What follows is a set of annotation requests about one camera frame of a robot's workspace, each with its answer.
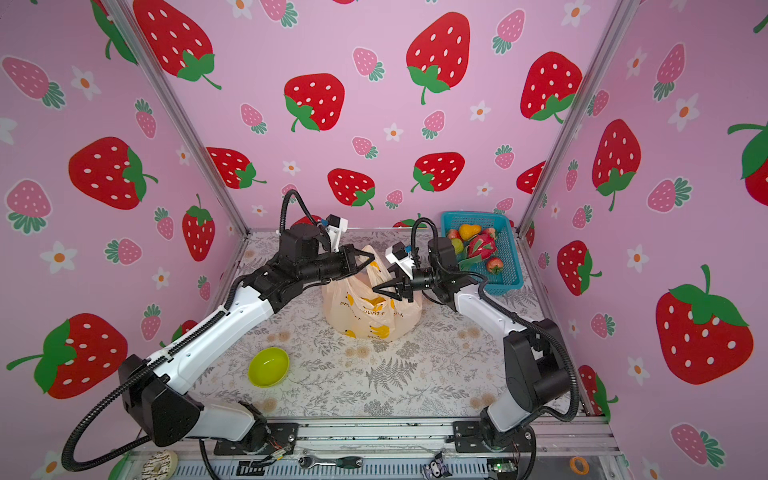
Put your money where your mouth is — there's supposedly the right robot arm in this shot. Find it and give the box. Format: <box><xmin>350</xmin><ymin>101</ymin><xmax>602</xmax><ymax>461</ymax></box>
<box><xmin>373</xmin><ymin>237</ymin><xmax>579</xmax><ymax>450</ymax></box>

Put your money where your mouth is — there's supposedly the orange yellow fake mango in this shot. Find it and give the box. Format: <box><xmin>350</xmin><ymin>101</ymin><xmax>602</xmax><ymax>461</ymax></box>
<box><xmin>458</xmin><ymin>224</ymin><xmax>483</xmax><ymax>241</ymax></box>

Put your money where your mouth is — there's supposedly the teal plastic basket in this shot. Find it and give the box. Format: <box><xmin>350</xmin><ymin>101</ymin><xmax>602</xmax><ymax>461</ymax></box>
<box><xmin>441</xmin><ymin>211</ymin><xmax>524</xmax><ymax>296</ymax></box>

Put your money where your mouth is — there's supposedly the white sprinkled donut toy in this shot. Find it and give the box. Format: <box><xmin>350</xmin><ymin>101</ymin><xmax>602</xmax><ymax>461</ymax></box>
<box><xmin>139</xmin><ymin>450</ymin><xmax>179</xmax><ymax>480</ymax></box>

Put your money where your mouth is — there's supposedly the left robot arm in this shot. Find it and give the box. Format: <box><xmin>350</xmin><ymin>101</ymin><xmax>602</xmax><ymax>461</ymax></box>
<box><xmin>61</xmin><ymin>224</ymin><xmax>375</xmax><ymax>472</ymax></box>

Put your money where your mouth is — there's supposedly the translucent beige plastic bag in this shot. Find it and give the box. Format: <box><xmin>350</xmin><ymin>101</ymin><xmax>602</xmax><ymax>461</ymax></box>
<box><xmin>321</xmin><ymin>245</ymin><xmax>424</xmax><ymax>342</ymax></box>

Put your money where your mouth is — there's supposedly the lime green bowl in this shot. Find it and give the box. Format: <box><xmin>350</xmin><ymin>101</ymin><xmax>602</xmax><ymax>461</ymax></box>
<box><xmin>247</xmin><ymin>347</ymin><xmax>291</xmax><ymax>388</ymax></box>

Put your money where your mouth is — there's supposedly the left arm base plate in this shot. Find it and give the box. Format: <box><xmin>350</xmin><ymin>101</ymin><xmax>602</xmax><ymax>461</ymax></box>
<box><xmin>213</xmin><ymin>422</ymin><xmax>299</xmax><ymax>456</ymax></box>

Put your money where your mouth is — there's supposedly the ratchet screwdriver green handle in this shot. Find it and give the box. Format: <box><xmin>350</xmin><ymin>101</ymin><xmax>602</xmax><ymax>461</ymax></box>
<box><xmin>298</xmin><ymin>454</ymin><xmax>364</xmax><ymax>470</ymax></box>

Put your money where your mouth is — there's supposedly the green fake pear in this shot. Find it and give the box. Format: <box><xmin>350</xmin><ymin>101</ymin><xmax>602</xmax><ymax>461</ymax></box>
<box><xmin>451</xmin><ymin>238</ymin><xmax>464</xmax><ymax>255</ymax></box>

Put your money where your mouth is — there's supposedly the pink fake dragon fruit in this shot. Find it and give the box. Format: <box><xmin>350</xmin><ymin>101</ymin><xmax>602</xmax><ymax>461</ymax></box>
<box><xmin>458</xmin><ymin>233</ymin><xmax>497</xmax><ymax>271</ymax></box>

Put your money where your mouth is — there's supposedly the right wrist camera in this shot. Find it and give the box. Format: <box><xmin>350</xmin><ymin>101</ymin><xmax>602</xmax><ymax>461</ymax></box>
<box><xmin>385</xmin><ymin>242</ymin><xmax>415</xmax><ymax>279</ymax></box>

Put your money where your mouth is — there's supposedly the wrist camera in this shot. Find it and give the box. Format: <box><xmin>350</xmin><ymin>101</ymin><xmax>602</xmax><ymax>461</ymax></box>
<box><xmin>321</xmin><ymin>214</ymin><xmax>348</xmax><ymax>253</ymax></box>
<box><xmin>385</xmin><ymin>242</ymin><xmax>415</xmax><ymax>279</ymax></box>

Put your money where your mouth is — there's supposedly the aluminium frame rail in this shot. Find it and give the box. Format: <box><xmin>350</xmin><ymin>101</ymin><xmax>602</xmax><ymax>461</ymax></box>
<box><xmin>117</xmin><ymin>417</ymin><xmax>632</xmax><ymax>479</ymax></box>

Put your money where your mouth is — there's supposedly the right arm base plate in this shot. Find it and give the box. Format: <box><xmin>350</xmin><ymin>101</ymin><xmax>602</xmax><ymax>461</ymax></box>
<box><xmin>452</xmin><ymin>421</ymin><xmax>536</xmax><ymax>453</ymax></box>

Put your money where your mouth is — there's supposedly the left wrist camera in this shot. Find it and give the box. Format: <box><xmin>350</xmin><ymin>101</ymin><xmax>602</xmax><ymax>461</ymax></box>
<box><xmin>321</xmin><ymin>214</ymin><xmax>348</xmax><ymax>253</ymax></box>

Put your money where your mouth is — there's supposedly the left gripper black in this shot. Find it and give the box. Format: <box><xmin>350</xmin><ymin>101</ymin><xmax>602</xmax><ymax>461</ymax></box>
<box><xmin>297</xmin><ymin>246</ymin><xmax>374</xmax><ymax>289</ymax></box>

